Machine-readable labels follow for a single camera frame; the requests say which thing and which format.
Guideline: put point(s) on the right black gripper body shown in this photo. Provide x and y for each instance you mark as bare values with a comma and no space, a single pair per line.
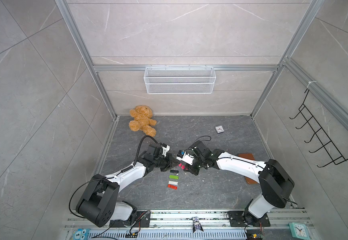
197,163

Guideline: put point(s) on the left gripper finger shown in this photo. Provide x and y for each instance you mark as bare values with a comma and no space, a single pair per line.
172,158
172,164

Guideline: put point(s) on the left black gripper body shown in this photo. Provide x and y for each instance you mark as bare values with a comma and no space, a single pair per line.
163,163

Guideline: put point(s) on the pink usb drive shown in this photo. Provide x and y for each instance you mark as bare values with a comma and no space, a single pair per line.
182,166

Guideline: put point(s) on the green usb drive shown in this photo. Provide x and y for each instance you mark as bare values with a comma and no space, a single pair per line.
173,177

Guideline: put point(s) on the white usb drive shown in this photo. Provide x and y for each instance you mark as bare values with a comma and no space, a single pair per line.
173,183

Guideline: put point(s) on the red usb drive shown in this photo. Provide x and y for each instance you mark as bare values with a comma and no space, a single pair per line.
172,187

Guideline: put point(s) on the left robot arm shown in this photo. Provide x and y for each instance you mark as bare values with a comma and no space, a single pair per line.
99,202

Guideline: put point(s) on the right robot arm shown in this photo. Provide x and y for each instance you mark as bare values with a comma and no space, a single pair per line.
276,184

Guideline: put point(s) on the small square clock face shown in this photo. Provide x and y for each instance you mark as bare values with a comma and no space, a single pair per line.
219,129

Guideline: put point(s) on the brown teddy bear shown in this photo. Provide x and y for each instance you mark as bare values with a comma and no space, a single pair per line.
142,120

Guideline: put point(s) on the brown leather wallet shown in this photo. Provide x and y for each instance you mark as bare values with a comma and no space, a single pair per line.
250,157

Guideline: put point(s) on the small purple figurine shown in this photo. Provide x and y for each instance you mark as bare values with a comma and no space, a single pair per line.
197,225

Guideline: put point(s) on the light blue device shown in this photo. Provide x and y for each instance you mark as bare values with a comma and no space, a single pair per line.
81,234

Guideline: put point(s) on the teal alarm clock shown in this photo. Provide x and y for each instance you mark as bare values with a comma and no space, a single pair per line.
299,231

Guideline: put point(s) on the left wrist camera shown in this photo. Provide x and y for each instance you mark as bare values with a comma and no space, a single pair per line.
165,149

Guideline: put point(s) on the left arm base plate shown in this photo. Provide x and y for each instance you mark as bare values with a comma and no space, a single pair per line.
138,219

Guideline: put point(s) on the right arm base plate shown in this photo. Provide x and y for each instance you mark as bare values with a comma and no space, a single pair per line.
241,219

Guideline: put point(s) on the white wire mesh basket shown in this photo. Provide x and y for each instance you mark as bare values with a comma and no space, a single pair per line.
179,80

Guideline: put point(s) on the black wire hook rack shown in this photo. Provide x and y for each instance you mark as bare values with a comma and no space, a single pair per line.
320,134

